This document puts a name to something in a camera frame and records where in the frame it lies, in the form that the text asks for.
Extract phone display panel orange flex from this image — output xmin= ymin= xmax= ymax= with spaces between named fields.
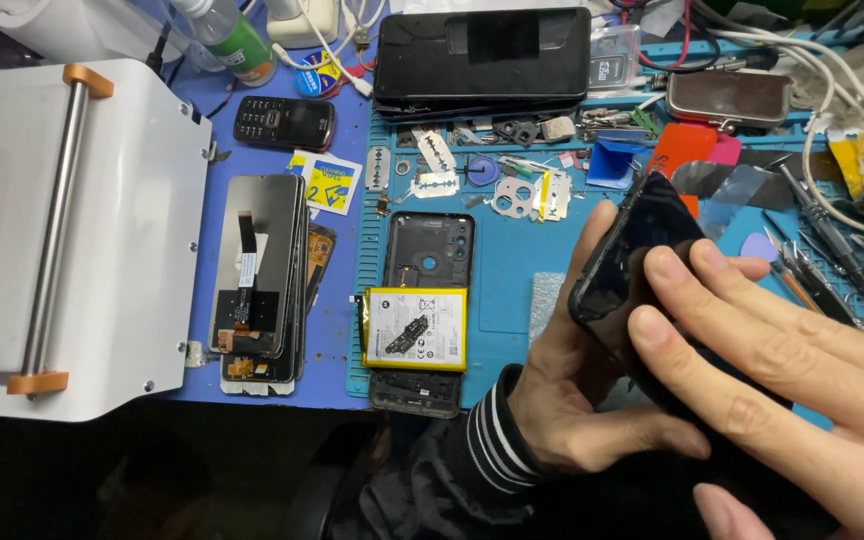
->
xmin=303 ymin=221 xmax=338 ymax=316

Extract white phone battery yellow edge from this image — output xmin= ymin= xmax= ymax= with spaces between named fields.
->
xmin=360 ymin=287 xmax=471 ymax=372

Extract blue silicone repair mat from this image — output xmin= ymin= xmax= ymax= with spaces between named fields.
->
xmin=345 ymin=30 xmax=864 ymax=430

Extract blue folded plastic piece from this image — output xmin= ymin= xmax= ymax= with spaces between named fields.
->
xmin=585 ymin=138 xmax=648 ymax=190

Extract black precision screwdriver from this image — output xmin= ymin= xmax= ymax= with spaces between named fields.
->
xmin=777 ymin=161 xmax=864 ymax=309

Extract clear bottle green label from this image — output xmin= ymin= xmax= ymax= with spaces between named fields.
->
xmin=169 ymin=0 xmax=279 ymax=87

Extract person's right hand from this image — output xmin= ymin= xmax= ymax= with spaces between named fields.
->
xmin=627 ymin=238 xmax=864 ymax=540

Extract phone display panel white tape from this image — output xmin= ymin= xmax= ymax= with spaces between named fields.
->
xmin=219 ymin=191 xmax=309 ymax=396

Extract pink plastic card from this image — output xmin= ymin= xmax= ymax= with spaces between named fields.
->
xmin=705 ymin=133 xmax=743 ymax=168

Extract white charging cable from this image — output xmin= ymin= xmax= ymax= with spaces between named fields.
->
xmin=273 ymin=0 xmax=388 ymax=99

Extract metal tin case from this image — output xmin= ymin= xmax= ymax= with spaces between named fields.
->
xmin=666 ymin=71 xmax=793 ymax=127

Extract blue yellow solder wick spool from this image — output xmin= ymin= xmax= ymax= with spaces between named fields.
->
xmin=294 ymin=51 xmax=348 ymax=99

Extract grey plastic film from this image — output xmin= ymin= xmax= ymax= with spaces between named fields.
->
xmin=672 ymin=159 xmax=797 ymax=213

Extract black smartphone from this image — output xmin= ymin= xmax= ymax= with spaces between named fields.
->
xmin=567 ymin=171 xmax=793 ymax=432

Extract black camera module part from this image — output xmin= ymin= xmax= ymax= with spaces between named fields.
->
xmin=492 ymin=118 xmax=542 ymax=147

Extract black phone back frame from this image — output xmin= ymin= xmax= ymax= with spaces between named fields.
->
xmin=368 ymin=211 xmax=476 ymax=420

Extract white power adapter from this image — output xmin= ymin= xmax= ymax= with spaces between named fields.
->
xmin=265 ymin=0 xmax=340 ymax=51

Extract bundle of white cables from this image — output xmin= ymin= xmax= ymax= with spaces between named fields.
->
xmin=690 ymin=0 xmax=864 ymax=235

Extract red and black wires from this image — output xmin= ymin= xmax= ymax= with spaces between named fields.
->
xmin=612 ymin=0 xmax=722 ymax=74

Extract stack of black phone screens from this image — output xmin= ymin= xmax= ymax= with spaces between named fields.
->
xmin=372 ymin=7 xmax=593 ymax=125

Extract grey small phone part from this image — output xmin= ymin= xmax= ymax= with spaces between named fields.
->
xmin=539 ymin=116 xmax=577 ymax=145

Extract small black charging board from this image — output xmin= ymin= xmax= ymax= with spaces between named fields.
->
xmin=384 ymin=315 xmax=430 ymax=356

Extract purple plastic pick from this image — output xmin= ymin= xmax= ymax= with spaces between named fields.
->
xmin=739 ymin=232 xmax=780 ymax=264

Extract clear memory card case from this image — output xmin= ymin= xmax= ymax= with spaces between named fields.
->
xmin=589 ymin=26 xmax=642 ymax=93

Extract black keypad phone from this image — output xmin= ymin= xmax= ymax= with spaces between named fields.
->
xmin=233 ymin=96 xmax=336 ymax=153

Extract steel razor blade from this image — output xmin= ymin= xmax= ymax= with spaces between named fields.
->
xmin=540 ymin=171 xmax=573 ymax=223
xmin=411 ymin=171 xmax=461 ymax=200
xmin=417 ymin=131 xmax=457 ymax=174
xmin=366 ymin=146 xmax=392 ymax=192

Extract clear film strip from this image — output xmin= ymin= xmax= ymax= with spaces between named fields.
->
xmin=698 ymin=165 xmax=772 ymax=241

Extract steel tweezers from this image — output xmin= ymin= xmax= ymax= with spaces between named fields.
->
xmin=790 ymin=240 xmax=864 ymax=329

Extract grey cloth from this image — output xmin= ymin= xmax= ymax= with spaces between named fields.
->
xmin=788 ymin=37 xmax=864 ymax=136

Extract phone display panel black flex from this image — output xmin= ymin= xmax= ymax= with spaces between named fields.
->
xmin=208 ymin=174 xmax=306 ymax=360

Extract person's left hand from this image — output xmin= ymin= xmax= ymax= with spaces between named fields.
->
xmin=507 ymin=198 xmax=772 ymax=475

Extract blue round suction cup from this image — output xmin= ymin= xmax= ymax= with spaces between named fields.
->
xmin=465 ymin=153 xmax=504 ymax=189

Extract white plastic container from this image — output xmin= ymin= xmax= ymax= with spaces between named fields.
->
xmin=0 ymin=0 xmax=178 ymax=65

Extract clear bubble film piece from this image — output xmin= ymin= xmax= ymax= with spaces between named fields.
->
xmin=529 ymin=271 xmax=570 ymax=343

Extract white laminating machine steel roller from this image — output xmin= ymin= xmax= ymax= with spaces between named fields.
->
xmin=0 ymin=58 xmax=214 ymax=423

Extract silver camera lens bezel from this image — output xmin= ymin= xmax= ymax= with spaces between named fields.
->
xmin=492 ymin=177 xmax=538 ymax=220

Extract orange handled tool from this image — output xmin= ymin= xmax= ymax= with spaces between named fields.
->
xmin=765 ymin=228 xmax=825 ymax=315

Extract orange plastic card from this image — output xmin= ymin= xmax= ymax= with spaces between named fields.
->
xmin=645 ymin=122 xmax=718 ymax=181

